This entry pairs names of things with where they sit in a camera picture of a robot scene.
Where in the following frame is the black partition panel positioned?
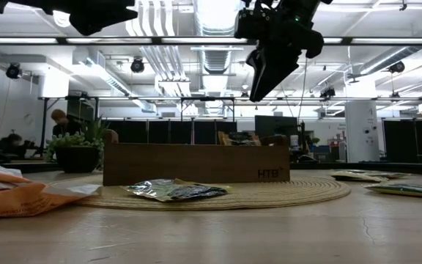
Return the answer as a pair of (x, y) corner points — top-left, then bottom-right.
(382, 119), (422, 164)
(108, 120), (238, 144)

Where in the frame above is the potted green succulent plant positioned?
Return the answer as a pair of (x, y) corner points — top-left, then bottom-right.
(45, 116), (110, 174)

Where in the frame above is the black monitor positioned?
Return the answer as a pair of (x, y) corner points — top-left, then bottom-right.
(253, 115), (299, 139)

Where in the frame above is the person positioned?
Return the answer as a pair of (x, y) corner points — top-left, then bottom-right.
(0, 132), (36, 158)
(51, 109), (84, 137)

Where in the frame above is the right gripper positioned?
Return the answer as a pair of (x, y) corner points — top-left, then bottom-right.
(234, 9), (325, 103)

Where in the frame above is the round woven placemat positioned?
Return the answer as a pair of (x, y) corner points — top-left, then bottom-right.
(51, 174), (352, 211)

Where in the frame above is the white column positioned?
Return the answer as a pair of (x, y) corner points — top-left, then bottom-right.
(344, 100), (380, 164)

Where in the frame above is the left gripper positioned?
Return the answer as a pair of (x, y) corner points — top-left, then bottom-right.
(0, 0), (138, 37)

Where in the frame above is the wooden tea box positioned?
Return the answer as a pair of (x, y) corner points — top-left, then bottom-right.
(103, 128), (292, 187)

